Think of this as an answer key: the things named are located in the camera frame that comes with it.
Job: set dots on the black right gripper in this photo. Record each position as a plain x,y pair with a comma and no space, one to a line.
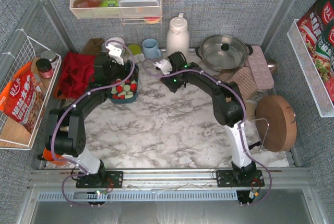
169,84

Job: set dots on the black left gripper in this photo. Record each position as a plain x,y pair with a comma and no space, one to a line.
119,70

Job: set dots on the teal storage basket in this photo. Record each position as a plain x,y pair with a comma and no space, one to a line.
134,76

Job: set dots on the red capsule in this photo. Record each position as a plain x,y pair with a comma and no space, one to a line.
133,87

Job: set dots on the striped pink cloth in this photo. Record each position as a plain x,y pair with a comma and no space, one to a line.
243,79

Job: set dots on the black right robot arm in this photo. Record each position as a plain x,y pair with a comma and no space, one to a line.
228,107

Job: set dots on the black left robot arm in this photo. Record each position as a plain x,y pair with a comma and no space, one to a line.
66,127

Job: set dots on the white thermos jug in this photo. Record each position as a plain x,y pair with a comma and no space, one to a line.
178,38

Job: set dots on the red cloth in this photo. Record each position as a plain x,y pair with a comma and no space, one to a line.
77,71

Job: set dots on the brown paper bag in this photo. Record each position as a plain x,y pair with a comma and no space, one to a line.
93,46

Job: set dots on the blue mug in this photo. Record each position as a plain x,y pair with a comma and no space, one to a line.
150,49

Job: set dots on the white striped bowl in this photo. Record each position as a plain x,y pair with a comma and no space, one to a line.
115,41

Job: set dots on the green lidded cup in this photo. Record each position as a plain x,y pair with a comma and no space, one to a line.
137,52

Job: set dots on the steel pot with lid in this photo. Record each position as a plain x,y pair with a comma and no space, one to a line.
223,53

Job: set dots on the steel lid jar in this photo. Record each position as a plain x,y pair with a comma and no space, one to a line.
51,56

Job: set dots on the dark lid jar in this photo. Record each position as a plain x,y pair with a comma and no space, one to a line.
44,68

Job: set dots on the clear plastic food container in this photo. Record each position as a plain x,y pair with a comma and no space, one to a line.
139,8

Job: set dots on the pink egg tray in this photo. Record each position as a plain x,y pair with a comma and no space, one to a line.
259,69

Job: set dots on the red snack bag left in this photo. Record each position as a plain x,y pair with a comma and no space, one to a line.
21,100

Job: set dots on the steel ladle bowl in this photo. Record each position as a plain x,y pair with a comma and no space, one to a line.
272,65

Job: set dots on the orange cup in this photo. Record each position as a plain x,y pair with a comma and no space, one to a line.
47,155

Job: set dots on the round wooden board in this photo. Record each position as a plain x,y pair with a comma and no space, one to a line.
276,123

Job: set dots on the red seasoning packets right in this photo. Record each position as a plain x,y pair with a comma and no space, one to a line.
316,29

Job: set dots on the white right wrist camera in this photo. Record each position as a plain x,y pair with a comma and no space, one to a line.
164,66

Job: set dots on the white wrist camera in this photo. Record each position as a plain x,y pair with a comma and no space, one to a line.
164,66
116,53

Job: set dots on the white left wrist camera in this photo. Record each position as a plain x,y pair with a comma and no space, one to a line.
116,53

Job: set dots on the white wire basket left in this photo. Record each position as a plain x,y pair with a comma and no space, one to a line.
13,134

